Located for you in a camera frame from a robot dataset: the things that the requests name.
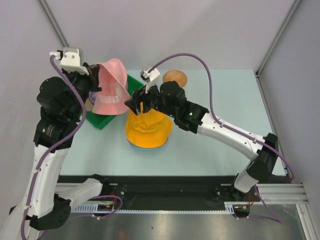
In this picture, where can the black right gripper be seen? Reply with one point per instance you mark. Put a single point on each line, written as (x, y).
(134, 104)

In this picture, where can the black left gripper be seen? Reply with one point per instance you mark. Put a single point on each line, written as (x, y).
(92, 77)

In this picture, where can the lavender purple hat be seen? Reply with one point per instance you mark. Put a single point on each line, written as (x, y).
(92, 97)

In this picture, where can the pink hat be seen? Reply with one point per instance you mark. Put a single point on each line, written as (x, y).
(113, 79)

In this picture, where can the orange hat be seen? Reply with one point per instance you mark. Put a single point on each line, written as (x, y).
(148, 130)

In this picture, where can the light blue bucket hat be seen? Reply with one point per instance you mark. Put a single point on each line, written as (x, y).
(145, 149)

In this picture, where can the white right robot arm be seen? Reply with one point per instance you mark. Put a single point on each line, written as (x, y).
(258, 149)

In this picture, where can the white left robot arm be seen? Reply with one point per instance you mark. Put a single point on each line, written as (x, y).
(62, 99)

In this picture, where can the tan brimmed hat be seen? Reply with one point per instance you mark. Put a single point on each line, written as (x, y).
(89, 106)

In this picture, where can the green plastic tray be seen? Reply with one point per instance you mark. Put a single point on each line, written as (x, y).
(100, 121)

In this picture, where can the wooden hat stand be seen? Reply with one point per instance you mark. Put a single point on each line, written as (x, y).
(175, 76)

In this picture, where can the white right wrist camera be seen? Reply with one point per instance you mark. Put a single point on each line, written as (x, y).
(150, 76)

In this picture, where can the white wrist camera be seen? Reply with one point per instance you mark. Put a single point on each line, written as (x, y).
(150, 76)
(71, 58)

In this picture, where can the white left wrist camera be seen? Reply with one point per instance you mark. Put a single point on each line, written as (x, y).
(71, 58)

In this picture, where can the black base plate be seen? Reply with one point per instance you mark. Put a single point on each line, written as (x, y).
(184, 179)

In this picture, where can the aluminium frame post left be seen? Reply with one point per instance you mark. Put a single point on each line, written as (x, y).
(53, 23)

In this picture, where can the aluminium frame post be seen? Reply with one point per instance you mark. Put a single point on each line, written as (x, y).
(53, 23)
(278, 36)

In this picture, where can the white slotted cable duct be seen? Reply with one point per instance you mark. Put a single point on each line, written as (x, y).
(92, 208)

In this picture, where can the aluminium frame post right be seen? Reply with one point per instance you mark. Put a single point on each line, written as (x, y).
(278, 36)

